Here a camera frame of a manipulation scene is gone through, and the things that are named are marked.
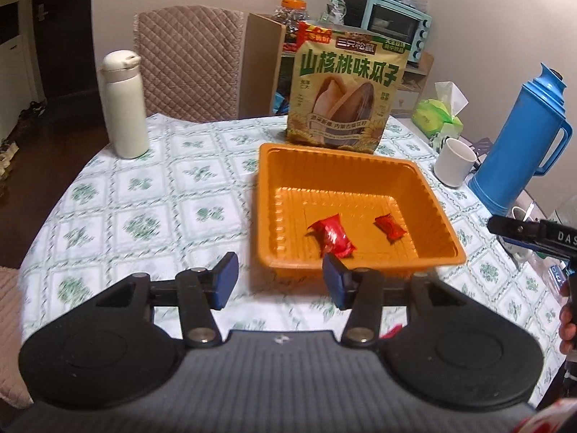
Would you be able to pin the large red candy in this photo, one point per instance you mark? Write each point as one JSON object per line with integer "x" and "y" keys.
{"x": 331, "y": 234}

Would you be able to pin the red patterned cloth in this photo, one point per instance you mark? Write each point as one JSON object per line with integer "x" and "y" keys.
{"x": 550, "y": 419}

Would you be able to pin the orange plastic tray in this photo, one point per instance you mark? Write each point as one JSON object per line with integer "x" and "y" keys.
{"x": 360, "y": 180}

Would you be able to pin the row of shoes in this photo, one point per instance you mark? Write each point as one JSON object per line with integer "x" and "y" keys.
{"x": 18, "y": 144}

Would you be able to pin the person's right hand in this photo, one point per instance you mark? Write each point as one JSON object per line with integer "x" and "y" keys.
{"x": 568, "y": 336}

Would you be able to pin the plastic jar orange lid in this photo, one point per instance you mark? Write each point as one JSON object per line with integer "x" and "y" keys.
{"x": 290, "y": 18}

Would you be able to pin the quilted beige chair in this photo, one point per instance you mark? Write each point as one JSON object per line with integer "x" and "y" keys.
{"x": 189, "y": 67}

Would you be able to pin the blue thermos jug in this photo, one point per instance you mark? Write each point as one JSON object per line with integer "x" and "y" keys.
{"x": 514, "y": 144}

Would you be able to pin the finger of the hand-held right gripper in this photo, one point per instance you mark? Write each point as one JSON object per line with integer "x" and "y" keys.
{"x": 554, "y": 237}

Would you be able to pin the white thermos bottle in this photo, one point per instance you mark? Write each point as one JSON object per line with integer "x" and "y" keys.
{"x": 126, "y": 108}

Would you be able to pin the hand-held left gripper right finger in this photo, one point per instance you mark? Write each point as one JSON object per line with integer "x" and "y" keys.
{"x": 334, "y": 282}

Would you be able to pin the white cup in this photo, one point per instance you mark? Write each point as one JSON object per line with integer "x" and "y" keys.
{"x": 453, "y": 164}

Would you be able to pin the green tissue pack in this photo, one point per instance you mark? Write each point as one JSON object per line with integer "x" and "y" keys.
{"x": 432, "y": 117}

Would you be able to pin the light blue toaster oven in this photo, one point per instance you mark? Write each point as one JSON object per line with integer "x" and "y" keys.
{"x": 387, "y": 22}

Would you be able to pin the patterned white mug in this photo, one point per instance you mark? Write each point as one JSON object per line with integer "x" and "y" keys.
{"x": 523, "y": 214}

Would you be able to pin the sunflower seed bag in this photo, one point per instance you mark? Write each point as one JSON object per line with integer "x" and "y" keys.
{"x": 347, "y": 94}

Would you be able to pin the quilted chair cushion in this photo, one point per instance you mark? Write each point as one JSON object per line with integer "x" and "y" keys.
{"x": 11, "y": 338}

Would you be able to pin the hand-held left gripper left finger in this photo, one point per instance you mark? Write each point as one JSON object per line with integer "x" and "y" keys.
{"x": 225, "y": 279}

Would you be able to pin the white cabinet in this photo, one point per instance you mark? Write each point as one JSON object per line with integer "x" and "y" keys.
{"x": 13, "y": 67}

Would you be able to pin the small red candy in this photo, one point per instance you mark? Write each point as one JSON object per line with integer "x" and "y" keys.
{"x": 390, "y": 228}

